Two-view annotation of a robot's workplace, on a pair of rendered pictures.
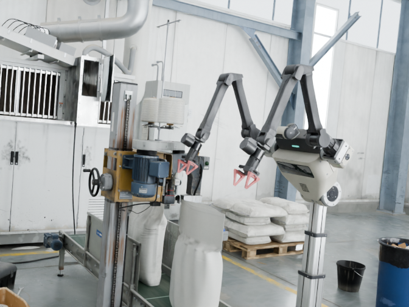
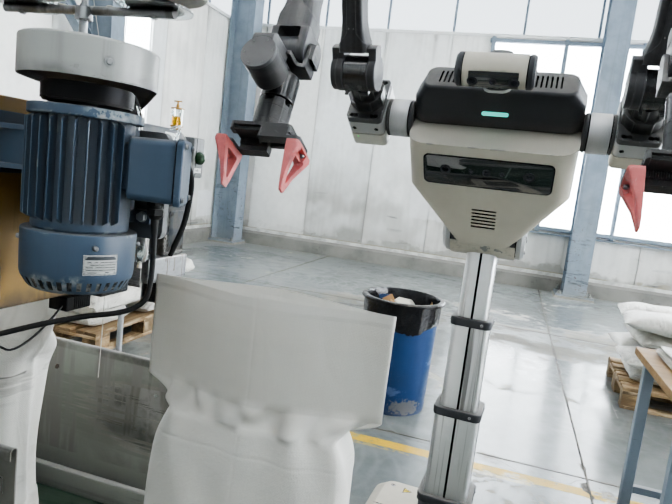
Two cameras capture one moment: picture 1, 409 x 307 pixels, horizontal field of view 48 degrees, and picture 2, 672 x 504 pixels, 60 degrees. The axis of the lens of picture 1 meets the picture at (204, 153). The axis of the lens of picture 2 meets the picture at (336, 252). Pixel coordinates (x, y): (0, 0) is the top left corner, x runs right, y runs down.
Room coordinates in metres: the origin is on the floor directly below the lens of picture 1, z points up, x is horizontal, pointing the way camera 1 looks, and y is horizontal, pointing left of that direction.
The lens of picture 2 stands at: (1.90, 0.60, 1.28)
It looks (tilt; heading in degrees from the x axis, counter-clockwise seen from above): 7 degrees down; 319
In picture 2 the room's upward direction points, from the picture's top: 7 degrees clockwise
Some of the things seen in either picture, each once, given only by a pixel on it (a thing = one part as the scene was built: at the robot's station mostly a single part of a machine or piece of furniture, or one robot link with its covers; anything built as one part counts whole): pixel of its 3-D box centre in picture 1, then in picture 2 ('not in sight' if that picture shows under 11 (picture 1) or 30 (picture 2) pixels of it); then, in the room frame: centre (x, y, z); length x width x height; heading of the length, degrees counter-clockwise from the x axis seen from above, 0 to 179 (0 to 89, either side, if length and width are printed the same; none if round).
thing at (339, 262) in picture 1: (349, 276); not in sight; (4.73, -1.61, 0.13); 0.30 x 0.30 x 0.26
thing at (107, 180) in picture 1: (105, 181); not in sight; (2.85, 0.60, 1.14); 0.11 x 0.06 x 0.11; 33
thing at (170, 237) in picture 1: (171, 247); (17, 396); (3.71, 0.20, 0.54); 1.05 x 0.02 x 0.41; 33
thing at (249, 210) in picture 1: (258, 209); not in sight; (5.81, -0.75, 0.56); 0.66 x 0.42 x 0.15; 123
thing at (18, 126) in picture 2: (134, 162); (15, 143); (2.80, 0.42, 1.27); 0.12 x 0.09 x 0.09; 123
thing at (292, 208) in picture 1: (282, 205); not in sight; (6.35, -1.14, 0.56); 0.67 x 0.43 x 0.15; 33
